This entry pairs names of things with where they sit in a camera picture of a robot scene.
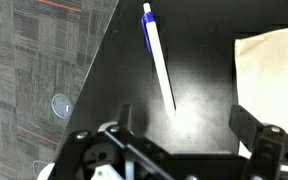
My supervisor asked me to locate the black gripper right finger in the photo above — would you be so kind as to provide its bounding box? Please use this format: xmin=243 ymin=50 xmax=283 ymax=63
xmin=228 ymin=104 xmax=288 ymax=180

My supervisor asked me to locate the brown paper napkin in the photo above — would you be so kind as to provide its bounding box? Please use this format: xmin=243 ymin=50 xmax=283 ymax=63
xmin=233 ymin=25 xmax=288 ymax=158

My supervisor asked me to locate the black pedestal table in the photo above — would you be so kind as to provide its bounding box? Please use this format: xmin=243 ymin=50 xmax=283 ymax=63
xmin=47 ymin=0 xmax=288 ymax=180

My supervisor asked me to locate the white pen with blue clip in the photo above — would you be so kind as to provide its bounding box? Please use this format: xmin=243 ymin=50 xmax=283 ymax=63
xmin=140 ymin=2 xmax=178 ymax=118

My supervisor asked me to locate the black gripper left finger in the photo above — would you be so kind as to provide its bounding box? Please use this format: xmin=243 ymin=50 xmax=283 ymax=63
xmin=48 ymin=103 xmax=175 ymax=180

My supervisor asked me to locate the round grey floor outlet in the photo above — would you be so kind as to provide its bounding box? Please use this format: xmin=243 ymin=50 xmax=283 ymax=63
xmin=50 ymin=93 xmax=75 ymax=120

